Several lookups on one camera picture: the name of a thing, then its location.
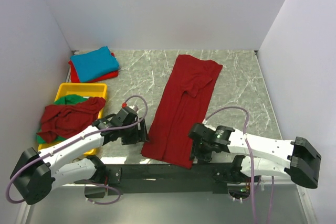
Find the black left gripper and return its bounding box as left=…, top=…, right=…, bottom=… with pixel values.
left=120, top=117, right=150, bottom=145

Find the dark red t-shirt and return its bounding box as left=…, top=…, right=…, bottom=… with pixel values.
left=141, top=55, right=223, bottom=168
left=36, top=94, right=106, bottom=144

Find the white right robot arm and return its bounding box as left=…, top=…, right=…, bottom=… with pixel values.
left=188, top=123, right=321, bottom=189

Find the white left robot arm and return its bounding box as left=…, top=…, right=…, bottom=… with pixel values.
left=6, top=118, right=146, bottom=205

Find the black base crossbar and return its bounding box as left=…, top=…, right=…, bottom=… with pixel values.
left=89, top=161, right=251, bottom=194

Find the crumpled dark red t-shirt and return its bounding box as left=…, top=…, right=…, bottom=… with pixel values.
left=36, top=94, right=106, bottom=144

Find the folded blue t-shirt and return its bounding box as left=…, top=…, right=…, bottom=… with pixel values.
left=70, top=46, right=119, bottom=83

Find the folded bright red t-shirt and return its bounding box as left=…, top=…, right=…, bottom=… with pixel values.
left=69, top=61, right=119, bottom=83

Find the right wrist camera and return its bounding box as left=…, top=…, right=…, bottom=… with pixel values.
left=188, top=123, right=216, bottom=142

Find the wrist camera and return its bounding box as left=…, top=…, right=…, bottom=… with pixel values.
left=188, top=123, right=216, bottom=142
left=111, top=105, right=138, bottom=127

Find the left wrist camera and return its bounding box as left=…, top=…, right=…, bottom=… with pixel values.
left=111, top=105, right=138, bottom=127

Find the aluminium rail frame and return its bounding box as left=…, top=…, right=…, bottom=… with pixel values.
left=14, top=163, right=320, bottom=224

